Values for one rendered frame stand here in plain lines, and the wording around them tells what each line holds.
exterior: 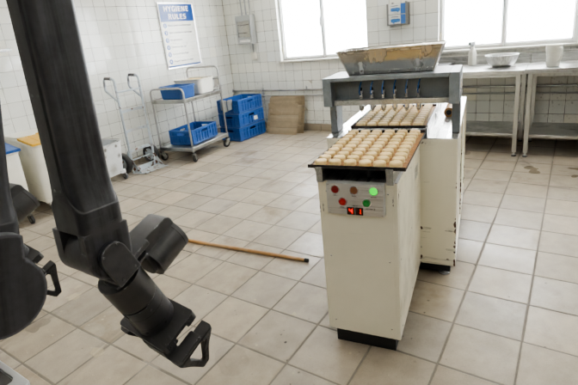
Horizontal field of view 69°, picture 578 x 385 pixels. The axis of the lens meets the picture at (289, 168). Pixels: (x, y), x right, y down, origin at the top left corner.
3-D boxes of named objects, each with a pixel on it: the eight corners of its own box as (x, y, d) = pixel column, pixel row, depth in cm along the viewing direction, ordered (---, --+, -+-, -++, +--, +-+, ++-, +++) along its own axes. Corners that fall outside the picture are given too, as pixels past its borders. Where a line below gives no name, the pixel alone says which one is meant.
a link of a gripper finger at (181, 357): (197, 331, 70) (172, 300, 64) (230, 349, 66) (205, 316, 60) (169, 369, 66) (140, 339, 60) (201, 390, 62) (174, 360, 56)
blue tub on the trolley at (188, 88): (175, 95, 561) (173, 83, 557) (198, 95, 542) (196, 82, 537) (158, 100, 537) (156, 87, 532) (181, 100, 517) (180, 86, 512)
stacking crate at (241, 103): (242, 106, 674) (240, 94, 668) (262, 106, 654) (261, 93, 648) (218, 114, 626) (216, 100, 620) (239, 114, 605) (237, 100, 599)
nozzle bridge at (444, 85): (341, 125, 276) (338, 71, 266) (461, 124, 247) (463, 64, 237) (325, 137, 248) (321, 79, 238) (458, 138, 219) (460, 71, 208)
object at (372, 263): (364, 266, 267) (357, 128, 239) (421, 274, 253) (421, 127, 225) (329, 341, 206) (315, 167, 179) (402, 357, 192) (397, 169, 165)
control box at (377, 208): (330, 210, 183) (328, 180, 179) (386, 214, 173) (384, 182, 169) (327, 213, 180) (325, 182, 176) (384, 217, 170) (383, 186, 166)
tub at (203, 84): (190, 91, 597) (188, 76, 591) (217, 90, 579) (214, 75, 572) (174, 95, 566) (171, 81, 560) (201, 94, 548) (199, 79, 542)
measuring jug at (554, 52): (554, 67, 403) (556, 45, 397) (539, 66, 422) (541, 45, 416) (568, 65, 405) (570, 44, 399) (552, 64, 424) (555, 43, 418)
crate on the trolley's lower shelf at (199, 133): (196, 135, 608) (193, 121, 601) (218, 135, 591) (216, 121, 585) (170, 145, 560) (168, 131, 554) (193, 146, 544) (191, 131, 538)
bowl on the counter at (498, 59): (482, 69, 446) (482, 57, 442) (487, 65, 472) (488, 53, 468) (517, 67, 429) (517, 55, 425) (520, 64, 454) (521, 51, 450)
